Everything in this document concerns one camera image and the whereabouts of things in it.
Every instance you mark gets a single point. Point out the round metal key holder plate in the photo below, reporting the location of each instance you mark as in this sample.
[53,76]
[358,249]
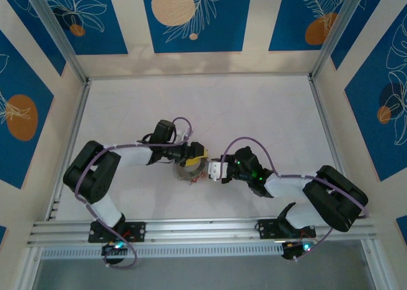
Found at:
[182,174]

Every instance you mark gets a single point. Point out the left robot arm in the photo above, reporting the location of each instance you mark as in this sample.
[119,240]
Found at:
[92,175]

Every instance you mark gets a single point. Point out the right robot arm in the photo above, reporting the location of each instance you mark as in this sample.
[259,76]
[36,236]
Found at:
[334,194]

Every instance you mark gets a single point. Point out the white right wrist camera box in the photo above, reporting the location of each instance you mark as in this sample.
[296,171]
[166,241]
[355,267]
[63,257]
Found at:
[217,171]

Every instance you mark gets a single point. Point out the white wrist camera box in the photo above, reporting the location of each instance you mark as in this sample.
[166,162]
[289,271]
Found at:
[184,135]
[217,171]

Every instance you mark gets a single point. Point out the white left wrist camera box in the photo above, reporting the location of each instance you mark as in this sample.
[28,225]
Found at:
[184,135]

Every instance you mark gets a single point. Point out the aluminium mounting rail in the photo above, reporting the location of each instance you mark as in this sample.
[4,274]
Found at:
[203,229]

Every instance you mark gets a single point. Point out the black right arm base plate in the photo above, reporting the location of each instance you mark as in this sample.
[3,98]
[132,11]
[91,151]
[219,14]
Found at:
[267,229]

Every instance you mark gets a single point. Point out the aluminium table side rail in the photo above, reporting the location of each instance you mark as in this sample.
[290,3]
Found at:
[327,134]
[74,118]

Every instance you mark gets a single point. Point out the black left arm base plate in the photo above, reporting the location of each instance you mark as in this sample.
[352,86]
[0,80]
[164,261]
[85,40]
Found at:
[136,231]

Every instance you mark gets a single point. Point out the aluminium frame post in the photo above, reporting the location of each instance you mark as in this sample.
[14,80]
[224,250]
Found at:
[337,26]
[54,26]

